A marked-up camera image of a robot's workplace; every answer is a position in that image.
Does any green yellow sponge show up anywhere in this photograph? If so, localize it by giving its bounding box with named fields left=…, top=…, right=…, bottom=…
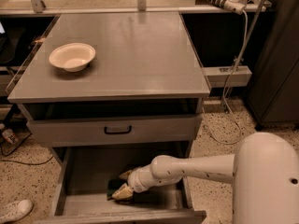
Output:
left=107, top=179, right=134, bottom=203

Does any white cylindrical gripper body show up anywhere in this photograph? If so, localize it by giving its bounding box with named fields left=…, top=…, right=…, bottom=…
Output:
left=127, top=165, right=158, bottom=193

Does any dark side cabinet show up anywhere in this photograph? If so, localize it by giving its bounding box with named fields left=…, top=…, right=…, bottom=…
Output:
left=246, top=0, right=299, bottom=129

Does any black floor cable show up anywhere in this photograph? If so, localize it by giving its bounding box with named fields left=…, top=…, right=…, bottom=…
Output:
left=0, top=133, right=54, bottom=166

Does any black drawer handle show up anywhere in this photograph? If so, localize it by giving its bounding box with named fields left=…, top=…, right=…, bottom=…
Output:
left=104, top=125, right=132, bottom=135

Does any white power strip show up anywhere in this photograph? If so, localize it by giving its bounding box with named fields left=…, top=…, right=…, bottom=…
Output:
left=204, top=0, right=245, bottom=15

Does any white power cable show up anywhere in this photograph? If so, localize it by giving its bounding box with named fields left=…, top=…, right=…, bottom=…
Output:
left=202, top=9, right=249, bottom=146

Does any metal shelf frame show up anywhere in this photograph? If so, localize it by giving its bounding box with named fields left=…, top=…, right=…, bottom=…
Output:
left=0, top=0, right=272, bottom=17

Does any open grey middle drawer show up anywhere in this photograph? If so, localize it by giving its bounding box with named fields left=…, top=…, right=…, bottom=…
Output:
left=34, top=142, right=206, bottom=224

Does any small bottle on floor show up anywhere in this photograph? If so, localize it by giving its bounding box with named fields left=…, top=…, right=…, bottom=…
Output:
left=0, top=123, right=19, bottom=144

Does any grey top drawer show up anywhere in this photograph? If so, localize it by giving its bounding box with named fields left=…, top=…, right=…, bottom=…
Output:
left=27, top=115, right=202, bottom=147

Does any white paper bowl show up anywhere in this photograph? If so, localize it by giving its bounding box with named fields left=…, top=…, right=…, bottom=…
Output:
left=49, top=43, right=96, bottom=72

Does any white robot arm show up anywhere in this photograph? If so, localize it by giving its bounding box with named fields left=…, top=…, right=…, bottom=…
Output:
left=112, top=133, right=299, bottom=224

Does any white sneaker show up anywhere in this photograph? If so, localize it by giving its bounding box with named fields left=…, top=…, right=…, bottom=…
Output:
left=0, top=199, right=34, bottom=224

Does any grey metal rail beam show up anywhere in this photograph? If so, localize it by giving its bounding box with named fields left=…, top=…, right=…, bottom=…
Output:
left=204, top=66, right=252, bottom=88

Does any grey metal drawer cabinet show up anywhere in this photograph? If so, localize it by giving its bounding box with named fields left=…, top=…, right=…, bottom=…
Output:
left=7, top=11, right=211, bottom=224

